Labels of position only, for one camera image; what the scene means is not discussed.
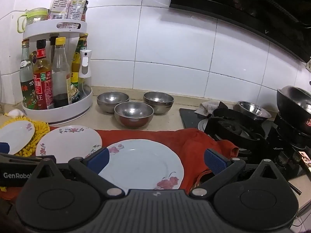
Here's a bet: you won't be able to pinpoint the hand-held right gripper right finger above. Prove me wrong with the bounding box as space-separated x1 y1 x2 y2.
190 148 294 198

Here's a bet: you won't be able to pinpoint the clear bottle yellow cap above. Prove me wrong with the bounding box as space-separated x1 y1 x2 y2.
52 37 71 108

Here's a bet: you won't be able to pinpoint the glass jar green lid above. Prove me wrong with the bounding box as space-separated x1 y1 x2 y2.
17 8 49 33

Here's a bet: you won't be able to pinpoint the yellow chenille cloth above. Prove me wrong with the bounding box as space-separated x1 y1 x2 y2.
0 116 51 157

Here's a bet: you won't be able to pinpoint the small floral white plate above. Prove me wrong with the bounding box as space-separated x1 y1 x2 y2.
0 121 35 155

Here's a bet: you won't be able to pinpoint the soy sauce bottle red label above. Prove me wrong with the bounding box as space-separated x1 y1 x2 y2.
33 39 55 110

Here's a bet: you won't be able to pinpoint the dark sauce bottle green label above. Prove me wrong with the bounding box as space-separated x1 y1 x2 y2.
68 85 82 105

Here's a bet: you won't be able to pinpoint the black gas stove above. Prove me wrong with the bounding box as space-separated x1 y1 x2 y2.
179 101 311 183

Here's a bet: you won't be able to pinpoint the white two-tier spice rack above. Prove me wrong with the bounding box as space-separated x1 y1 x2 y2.
21 21 93 123

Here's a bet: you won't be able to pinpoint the green bottle yellow label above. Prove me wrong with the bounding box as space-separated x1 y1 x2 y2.
70 33 88 90

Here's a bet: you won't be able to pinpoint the white spray oil bottle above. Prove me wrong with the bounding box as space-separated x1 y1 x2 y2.
78 49 92 96

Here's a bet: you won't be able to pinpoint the white seasoning packet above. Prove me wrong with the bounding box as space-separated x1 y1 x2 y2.
67 0 88 20

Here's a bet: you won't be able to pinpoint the wide steel bowl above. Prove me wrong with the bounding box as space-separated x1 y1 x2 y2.
237 101 272 122

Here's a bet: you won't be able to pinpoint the white rag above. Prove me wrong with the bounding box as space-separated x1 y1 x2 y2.
194 102 220 116

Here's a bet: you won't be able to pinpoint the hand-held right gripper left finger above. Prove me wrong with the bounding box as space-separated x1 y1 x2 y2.
23 148 125 198

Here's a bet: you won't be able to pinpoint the clear bottle green label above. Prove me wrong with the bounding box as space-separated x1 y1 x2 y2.
21 40 35 110

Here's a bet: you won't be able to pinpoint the red cloth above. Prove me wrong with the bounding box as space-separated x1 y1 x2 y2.
0 126 240 201

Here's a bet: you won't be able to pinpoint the black range hood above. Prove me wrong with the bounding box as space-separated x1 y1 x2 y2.
169 0 311 63

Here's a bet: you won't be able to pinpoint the large floral white plate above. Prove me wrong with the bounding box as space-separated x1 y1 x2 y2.
97 139 184 190

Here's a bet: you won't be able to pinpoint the thin dark bottle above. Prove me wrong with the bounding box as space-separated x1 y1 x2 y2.
49 36 58 65

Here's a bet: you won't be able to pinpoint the seasoning packets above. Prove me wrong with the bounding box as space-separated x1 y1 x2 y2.
49 0 71 20

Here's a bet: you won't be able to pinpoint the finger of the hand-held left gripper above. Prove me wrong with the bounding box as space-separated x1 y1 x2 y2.
0 143 56 165

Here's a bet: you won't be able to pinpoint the black wok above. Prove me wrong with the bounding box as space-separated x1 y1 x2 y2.
276 85 311 136

